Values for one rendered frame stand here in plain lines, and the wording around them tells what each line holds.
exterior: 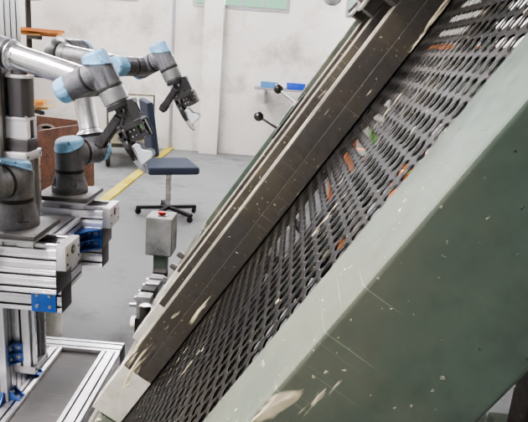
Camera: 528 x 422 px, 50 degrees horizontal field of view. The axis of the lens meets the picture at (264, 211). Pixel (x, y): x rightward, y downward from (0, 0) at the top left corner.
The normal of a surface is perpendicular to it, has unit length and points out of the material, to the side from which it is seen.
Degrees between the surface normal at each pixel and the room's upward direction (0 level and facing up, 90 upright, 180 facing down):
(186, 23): 90
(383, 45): 90
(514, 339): 90
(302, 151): 90
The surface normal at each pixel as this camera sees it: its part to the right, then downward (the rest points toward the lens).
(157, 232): -0.06, 0.26
